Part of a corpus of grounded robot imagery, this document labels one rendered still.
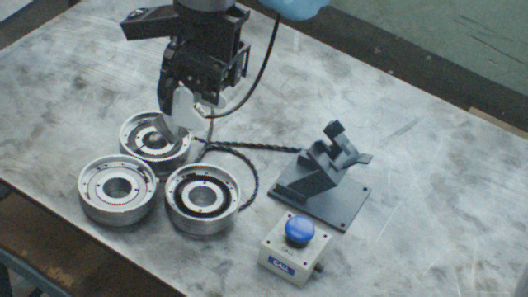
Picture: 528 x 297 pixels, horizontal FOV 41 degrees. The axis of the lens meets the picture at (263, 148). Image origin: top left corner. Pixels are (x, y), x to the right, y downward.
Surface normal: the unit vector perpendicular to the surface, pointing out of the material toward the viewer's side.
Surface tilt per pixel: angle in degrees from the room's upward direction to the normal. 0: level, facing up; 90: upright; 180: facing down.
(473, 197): 0
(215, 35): 90
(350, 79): 0
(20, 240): 0
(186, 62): 90
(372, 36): 90
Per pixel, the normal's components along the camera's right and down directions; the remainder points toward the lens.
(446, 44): -0.52, 0.55
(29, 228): 0.14, -0.70
